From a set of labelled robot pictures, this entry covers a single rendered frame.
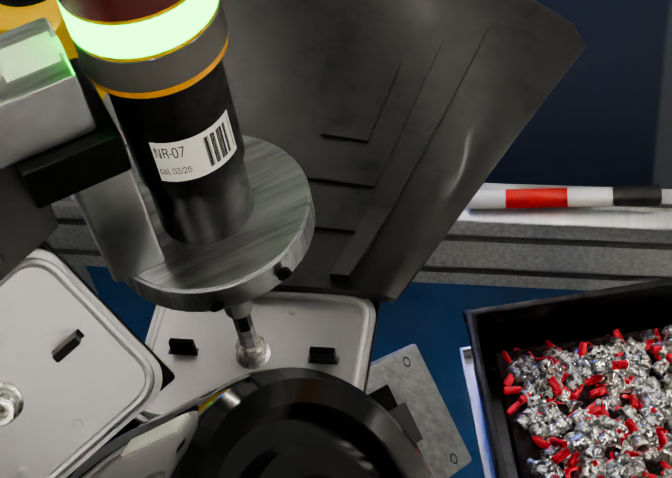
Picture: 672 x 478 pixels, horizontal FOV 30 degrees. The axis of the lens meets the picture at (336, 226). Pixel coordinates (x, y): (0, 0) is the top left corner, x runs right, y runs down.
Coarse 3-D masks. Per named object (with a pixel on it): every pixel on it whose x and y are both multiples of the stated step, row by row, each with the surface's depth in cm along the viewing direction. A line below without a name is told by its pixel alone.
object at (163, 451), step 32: (224, 384) 39; (256, 384) 39; (288, 384) 40; (320, 384) 41; (160, 416) 41; (192, 416) 38; (224, 416) 37; (256, 416) 38; (288, 416) 40; (320, 416) 41; (352, 416) 41; (384, 416) 42; (160, 448) 37; (192, 448) 36; (224, 448) 37; (256, 448) 39; (288, 448) 39; (320, 448) 40; (352, 448) 42; (384, 448) 42; (416, 448) 43
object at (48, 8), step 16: (0, 0) 83; (16, 0) 83; (32, 0) 82; (48, 0) 83; (0, 16) 82; (16, 16) 82; (32, 16) 82; (48, 16) 82; (0, 32) 82; (64, 32) 82; (64, 48) 82
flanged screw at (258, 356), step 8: (240, 344) 48; (264, 344) 48; (240, 352) 48; (248, 352) 48; (256, 352) 48; (264, 352) 48; (240, 360) 48; (248, 360) 48; (256, 360) 48; (264, 360) 48; (248, 368) 48; (256, 368) 48
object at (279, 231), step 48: (0, 48) 35; (0, 96) 34; (48, 96) 34; (96, 96) 37; (0, 144) 34; (48, 144) 35; (96, 144) 35; (48, 192) 36; (96, 192) 37; (144, 192) 43; (288, 192) 42; (96, 240) 39; (144, 240) 39; (240, 240) 41; (288, 240) 40; (144, 288) 40; (192, 288) 40; (240, 288) 40
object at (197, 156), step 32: (192, 96) 36; (224, 96) 37; (128, 128) 37; (160, 128) 36; (192, 128) 37; (224, 128) 38; (160, 160) 38; (192, 160) 38; (224, 160) 38; (160, 192) 39; (192, 192) 39; (224, 192) 39; (192, 224) 40; (224, 224) 40
